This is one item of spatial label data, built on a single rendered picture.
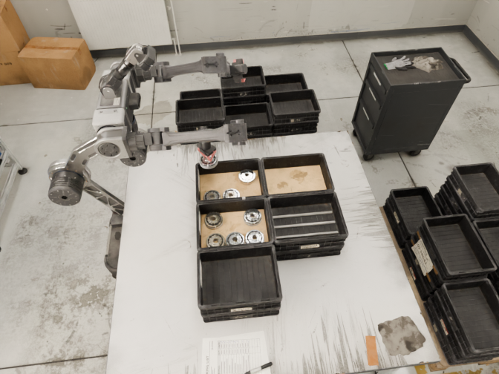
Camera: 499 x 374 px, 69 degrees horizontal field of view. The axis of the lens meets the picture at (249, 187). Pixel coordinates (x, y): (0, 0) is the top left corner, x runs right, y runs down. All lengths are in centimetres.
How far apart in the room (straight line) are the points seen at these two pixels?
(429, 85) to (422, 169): 91
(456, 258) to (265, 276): 130
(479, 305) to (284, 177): 143
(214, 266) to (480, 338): 161
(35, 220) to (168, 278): 175
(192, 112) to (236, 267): 170
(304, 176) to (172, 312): 111
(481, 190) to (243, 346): 205
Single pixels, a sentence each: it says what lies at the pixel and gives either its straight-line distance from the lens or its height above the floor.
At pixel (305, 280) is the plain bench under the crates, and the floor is 70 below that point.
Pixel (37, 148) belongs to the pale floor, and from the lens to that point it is 416.
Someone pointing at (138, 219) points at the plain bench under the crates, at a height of 70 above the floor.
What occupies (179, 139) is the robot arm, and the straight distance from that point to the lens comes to 159.
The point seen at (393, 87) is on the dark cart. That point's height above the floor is 88.
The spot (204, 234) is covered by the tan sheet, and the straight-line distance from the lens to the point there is 205.
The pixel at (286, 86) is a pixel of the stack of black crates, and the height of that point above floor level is 38.
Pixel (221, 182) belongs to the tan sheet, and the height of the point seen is 83.
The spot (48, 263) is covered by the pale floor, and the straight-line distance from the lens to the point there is 328.
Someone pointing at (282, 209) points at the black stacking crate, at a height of 83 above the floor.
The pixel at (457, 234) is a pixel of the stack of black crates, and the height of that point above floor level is 49.
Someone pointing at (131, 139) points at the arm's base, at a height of 149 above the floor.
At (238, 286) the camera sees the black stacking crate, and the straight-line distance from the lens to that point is 191.
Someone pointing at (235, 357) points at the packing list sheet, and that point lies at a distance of 194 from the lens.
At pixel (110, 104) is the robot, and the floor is 153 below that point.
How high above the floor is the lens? 259
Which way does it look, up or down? 53 degrees down
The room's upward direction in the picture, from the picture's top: 1 degrees counter-clockwise
